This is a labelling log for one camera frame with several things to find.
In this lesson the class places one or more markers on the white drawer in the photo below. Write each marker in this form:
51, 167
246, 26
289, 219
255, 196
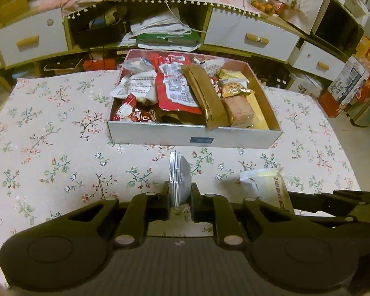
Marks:
313, 60
252, 35
37, 36

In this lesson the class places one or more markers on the silver foil packet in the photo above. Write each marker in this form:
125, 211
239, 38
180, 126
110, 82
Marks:
179, 180

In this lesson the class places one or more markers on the pink brown wrapped cake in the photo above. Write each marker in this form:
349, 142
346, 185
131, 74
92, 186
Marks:
239, 111

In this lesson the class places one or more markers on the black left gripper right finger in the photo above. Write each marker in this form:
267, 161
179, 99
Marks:
217, 210

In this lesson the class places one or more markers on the gold long snack bar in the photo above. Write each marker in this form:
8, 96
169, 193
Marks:
207, 98

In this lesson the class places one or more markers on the white milk carton box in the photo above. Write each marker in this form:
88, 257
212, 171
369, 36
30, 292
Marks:
348, 82

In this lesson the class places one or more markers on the small cookie packet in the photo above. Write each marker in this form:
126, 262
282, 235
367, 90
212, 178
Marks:
234, 86

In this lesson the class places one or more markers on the white drawer right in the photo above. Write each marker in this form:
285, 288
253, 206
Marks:
313, 60

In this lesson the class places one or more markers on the white drawer middle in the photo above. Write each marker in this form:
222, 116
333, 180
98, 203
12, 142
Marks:
252, 35

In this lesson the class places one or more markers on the red white packets in box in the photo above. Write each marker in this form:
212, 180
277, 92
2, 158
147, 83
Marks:
129, 112

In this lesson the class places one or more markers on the red clear snack bag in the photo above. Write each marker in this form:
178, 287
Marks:
172, 88

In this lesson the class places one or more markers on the white printed snack packet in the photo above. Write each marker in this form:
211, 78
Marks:
141, 85

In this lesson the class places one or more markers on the white yellow snack packet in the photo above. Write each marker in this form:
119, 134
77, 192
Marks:
268, 186

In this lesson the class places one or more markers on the white drawer left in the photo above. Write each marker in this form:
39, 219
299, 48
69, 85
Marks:
37, 36

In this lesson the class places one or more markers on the white blue snack packet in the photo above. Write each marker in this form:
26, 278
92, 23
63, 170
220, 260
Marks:
137, 65

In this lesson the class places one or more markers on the floral tablecloth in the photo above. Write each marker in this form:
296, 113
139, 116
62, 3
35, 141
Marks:
56, 155

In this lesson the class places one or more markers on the stack of papers and bags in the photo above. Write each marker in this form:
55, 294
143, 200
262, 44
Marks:
161, 30

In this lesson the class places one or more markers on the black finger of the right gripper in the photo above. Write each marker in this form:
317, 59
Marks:
344, 207

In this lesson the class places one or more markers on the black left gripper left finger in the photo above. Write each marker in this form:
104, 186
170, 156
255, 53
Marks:
143, 209

